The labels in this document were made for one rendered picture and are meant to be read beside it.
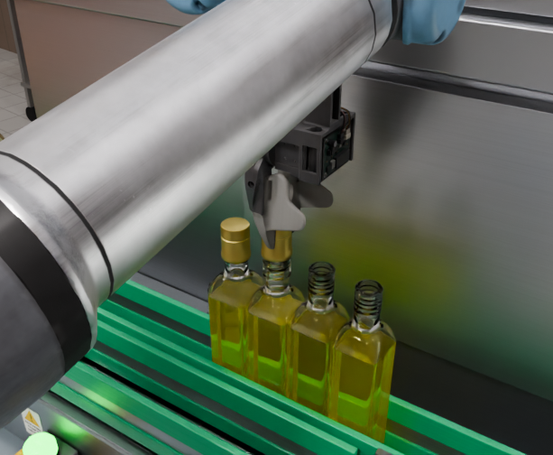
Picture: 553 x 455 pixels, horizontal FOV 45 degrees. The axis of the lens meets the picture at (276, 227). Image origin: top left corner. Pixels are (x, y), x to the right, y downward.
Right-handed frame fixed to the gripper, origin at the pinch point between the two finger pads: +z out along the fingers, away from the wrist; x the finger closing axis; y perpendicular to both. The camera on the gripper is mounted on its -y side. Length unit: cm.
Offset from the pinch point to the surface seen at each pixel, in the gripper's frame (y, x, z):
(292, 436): 6.4, -6.3, 23.3
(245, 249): -4.0, -0.3, 4.1
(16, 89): -367, 229, 117
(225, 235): -5.9, -1.7, 2.1
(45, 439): -25.2, -17.8, 32.1
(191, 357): -10.5, -3.9, 21.1
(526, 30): 19.9, 12.6, -21.6
